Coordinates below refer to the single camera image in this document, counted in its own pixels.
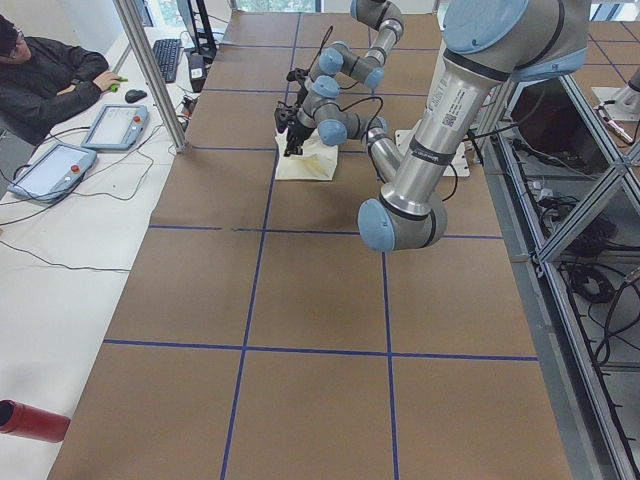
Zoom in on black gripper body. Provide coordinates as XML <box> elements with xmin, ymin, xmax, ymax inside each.
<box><xmin>296</xmin><ymin>79</ymin><xmax>313</xmax><ymax>106</ymax></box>
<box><xmin>287</xmin><ymin>115</ymin><xmax>311</xmax><ymax>149</ymax></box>

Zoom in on cream long-sleeve cat shirt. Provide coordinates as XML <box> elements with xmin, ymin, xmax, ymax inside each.
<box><xmin>275</xmin><ymin>131</ymin><xmax>338</xmax><ymax>181</ymax></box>

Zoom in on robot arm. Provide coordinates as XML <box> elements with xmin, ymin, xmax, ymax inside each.
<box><xmin>287</xmin><ymin>0</ymin><xmax>405</xmax><ymax>107</ymax></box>
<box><xmin>275</xmin><ymin>0</ymin><xmax>590</xmax><ymax>252</ymax></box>

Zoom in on black power adapter box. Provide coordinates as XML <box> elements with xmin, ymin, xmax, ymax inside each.
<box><xmin>188</xmin><ymin>53</ymin><xmax>207</xmax><ymax>93</ymax></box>

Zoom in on black keyboard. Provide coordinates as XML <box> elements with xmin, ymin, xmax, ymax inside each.
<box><xmin>152</xmin><ymin>39</ymin><xmax>182</xmax><ymax>83</ymax></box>

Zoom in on black computer mouse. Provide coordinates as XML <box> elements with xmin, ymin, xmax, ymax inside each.
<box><xmin>124</xmin><ymin>89</ymin><xmax>147</xmax><ymax>104</ymax></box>

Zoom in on far teach pendant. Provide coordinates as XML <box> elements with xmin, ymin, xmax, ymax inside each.
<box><xmin>80</xmin><ymin>104</ymin><xmax>149</xmax><ymax>151</ymax></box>

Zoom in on teach pendant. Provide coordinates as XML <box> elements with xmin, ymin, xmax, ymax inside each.
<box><xmin>7</xmin><ymin>143</ymin><xmax>97</xmax><ymax>203</ymax></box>
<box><xmin>80</xmin><ymin>104</ymin><xmax>149</xmax><ymax>151</ymax></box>

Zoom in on near teach pendant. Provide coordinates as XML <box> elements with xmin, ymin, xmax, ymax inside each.
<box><xmin>7</xmin><ymin>143</ymin><xmax>97</xmax><ymax>203</ymax></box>

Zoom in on seated person in black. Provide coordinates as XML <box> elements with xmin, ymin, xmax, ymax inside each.
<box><xmin>1</xmin><ymin>18</ymin><xmax>121</xmax><ymax>146</ymax></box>

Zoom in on red bottle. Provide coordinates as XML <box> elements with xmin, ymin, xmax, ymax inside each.
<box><xmin>1</xmin><ymin>400</ymin><xmax>71</xmax><ymax>443</ymax></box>

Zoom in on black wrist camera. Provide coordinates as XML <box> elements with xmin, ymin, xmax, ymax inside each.
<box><xmin>286</xmin><ymin>68</ymin><xmax>309</xmax><ymax>85</ymax></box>
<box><xmin>274</xmin><ymin>101</ymin><xmax>299</xmax><ymax>134</ymax></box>

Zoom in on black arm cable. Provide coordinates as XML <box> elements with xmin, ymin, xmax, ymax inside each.
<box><xmin>304</xmin><ymin>25</ymin><xmax>346</xmax><ymax>81</ymax></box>
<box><xmin>337</xmin><ymin>95</ymin><xmax>516</xmax><ymax>201</ymax></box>

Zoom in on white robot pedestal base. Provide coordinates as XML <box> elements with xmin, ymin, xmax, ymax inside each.
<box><xmin>393</xmin><ymin>128</ymin><xmax>476</xmax><ymax>179</ymax></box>

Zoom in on aluminium frame post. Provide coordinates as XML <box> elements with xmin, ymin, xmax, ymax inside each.
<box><xmin>113</xmin><ymin>0</ymin><xmax>187</xmax><ymax>153</ymax></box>

